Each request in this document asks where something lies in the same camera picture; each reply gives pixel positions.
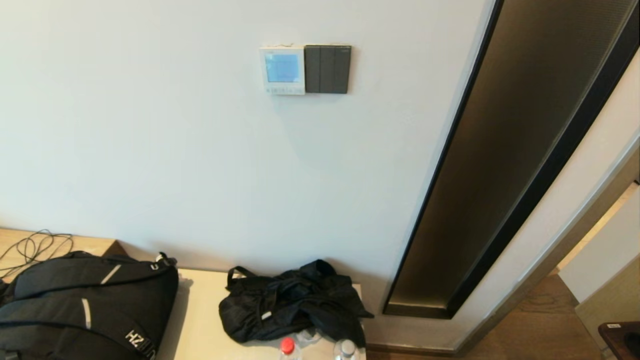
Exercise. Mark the clear water bottle red cap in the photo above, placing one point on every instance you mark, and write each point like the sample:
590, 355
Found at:
287, 346

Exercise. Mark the grey metal door frame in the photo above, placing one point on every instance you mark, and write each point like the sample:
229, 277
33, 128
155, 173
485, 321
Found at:
575, 227

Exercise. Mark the clear water bottle silver cap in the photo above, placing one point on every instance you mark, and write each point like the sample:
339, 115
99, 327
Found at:
347, 349

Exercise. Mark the dark grey triple wall switch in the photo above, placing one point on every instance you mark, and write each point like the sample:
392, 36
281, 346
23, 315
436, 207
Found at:
327, 69

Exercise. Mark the black backpack with grey stripes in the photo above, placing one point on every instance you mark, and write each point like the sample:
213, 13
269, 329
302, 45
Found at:
75, 310

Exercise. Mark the brown wooden baseboard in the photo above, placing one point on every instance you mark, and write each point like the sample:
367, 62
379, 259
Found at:
410, 348

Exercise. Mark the crumpled black fabric bag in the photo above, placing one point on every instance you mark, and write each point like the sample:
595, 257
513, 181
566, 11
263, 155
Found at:
290, 305

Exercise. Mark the dark brown wooden table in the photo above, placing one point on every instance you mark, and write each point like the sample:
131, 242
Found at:
622, 340

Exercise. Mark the light wooden desk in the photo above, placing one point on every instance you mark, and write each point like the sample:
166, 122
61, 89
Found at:
85, 245

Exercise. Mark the bronze glass panel black frame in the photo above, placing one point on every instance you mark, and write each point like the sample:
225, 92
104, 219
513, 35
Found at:
500, 150

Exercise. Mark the white wall thermostat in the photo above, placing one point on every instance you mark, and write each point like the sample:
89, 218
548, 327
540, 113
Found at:
282, 70

